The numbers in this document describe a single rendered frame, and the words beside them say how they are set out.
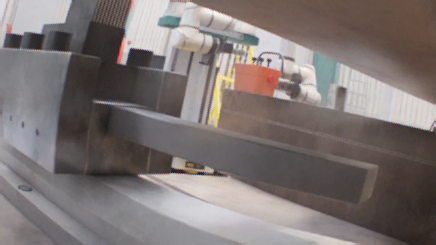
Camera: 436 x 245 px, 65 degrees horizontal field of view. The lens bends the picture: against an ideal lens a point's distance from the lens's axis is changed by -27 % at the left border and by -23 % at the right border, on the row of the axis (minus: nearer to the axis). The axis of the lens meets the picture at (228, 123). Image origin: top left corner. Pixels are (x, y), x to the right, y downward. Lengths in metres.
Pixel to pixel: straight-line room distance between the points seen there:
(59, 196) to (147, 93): 0.31
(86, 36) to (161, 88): 0.21
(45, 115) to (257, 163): 0.38
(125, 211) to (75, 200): 0.14
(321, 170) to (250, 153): 0.11
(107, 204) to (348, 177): 0.41
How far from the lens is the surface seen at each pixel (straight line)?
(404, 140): 1.37
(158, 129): 0.70
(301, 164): 0.57
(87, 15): 0.90
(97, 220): 0.76
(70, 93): 0.72
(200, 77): 2.91
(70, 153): 0.74
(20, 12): 7.71
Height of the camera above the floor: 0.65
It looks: 3 degrees down
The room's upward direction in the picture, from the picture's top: 11 degrees clockwise
